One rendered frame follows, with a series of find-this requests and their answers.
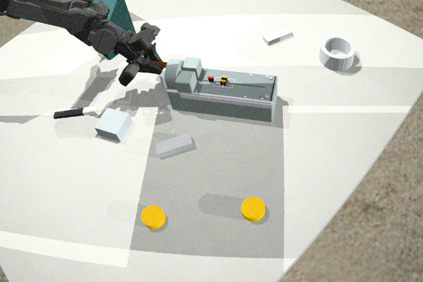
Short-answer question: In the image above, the grey hollow cylinder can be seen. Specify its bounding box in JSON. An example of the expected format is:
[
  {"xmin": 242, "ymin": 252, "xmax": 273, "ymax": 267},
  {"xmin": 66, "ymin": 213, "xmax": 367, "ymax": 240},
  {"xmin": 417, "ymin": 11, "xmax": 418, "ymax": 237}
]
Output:
[{"xmin": 319, "ymin": 35, "xmax": 356, "ymax": 71}]

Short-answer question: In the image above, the yellow round disc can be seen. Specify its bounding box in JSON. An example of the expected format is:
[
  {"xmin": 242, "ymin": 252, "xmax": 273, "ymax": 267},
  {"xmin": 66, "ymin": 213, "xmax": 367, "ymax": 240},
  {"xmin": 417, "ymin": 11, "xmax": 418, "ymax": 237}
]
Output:
[
  {"xmin": 141, "ymin": 204, "xmax": 165, "ymax": 229},
  {"xmin": 241, "ymin": 196, "xmax": 265, "ymax": 222}
]

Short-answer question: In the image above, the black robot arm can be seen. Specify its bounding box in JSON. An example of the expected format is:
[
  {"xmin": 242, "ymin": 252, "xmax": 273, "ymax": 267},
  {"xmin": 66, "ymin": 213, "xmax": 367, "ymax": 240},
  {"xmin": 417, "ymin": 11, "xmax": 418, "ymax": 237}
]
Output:
[{"xmin": 0, "ymin": 0, "xmax": 156, "ymax": 57}]

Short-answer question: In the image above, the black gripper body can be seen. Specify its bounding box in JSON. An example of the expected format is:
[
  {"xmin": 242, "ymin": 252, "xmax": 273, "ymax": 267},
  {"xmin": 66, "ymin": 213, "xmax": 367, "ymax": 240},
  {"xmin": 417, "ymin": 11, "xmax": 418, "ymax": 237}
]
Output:
[{"xmin": 113, "ymin": 25, "xmax": 161, "ymax": 87}]

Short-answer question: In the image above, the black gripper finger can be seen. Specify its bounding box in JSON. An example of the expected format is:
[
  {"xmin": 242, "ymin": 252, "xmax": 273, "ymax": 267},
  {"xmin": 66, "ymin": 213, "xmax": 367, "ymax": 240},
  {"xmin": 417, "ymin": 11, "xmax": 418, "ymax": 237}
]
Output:
[
  {"xmin": 138, "ymin": 56, "xmax": 163, "ymax": 74},
  {"xmin": 143, "ymin": 42, "xmax": 163, "ymax": 62}
]

